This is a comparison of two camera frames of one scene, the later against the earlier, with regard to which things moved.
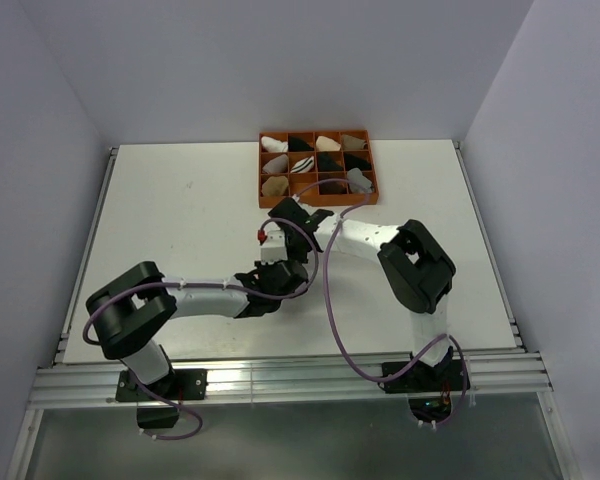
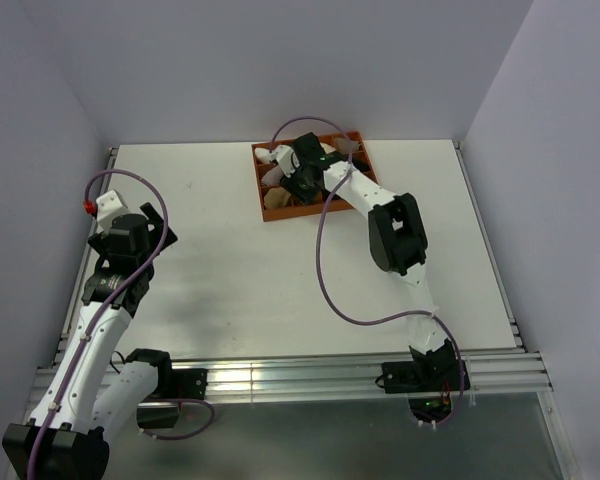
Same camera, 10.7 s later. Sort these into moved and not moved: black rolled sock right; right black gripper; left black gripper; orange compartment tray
Moved: right black gripper; left black gripper
Not moved: orange compartment tray; black rolled sock right
